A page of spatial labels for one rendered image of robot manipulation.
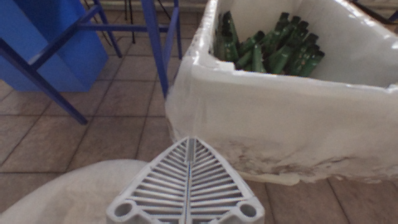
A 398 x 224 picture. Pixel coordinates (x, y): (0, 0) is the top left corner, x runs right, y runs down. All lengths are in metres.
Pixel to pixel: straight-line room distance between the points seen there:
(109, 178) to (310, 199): 0.87
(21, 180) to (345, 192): 1.57
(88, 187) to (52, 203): 0.08
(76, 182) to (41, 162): 0.61
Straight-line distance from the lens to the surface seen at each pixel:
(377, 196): 1.22
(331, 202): 1.05
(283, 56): 0.54
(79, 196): 0.59
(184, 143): 0.17
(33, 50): 1.25
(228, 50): 0.53
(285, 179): 0.69
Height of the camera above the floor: 0.83
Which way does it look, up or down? 51 degrees down
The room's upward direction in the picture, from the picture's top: 3 degrees clockwise
